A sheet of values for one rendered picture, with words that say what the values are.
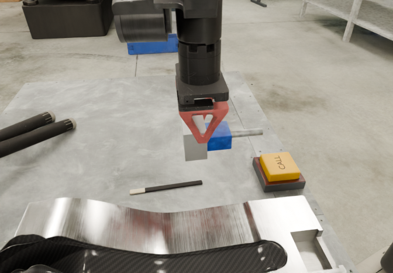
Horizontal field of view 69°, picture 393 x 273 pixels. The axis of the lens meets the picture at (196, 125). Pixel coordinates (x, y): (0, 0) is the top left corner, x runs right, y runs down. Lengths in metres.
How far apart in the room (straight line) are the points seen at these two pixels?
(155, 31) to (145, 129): 0.40
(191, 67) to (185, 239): 0.22
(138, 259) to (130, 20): 0.28
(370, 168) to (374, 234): 0.49
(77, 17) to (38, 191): 3.56
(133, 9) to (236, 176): 0.38
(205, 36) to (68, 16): 3.78
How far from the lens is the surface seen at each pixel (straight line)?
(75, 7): 4.05
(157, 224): 0.41
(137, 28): 0.36
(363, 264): 1.22
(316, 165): 1.92
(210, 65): 0.37
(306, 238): 0.44
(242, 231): 0.40
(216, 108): 0.38
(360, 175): 1.97
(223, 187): 0.57
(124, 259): 0.37
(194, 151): 0.45
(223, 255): 0.39
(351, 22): 4.07
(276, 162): 0.58
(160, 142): 0.67
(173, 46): 3.36
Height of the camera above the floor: 1.22
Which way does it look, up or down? 36 degrees down
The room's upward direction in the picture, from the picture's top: straight up
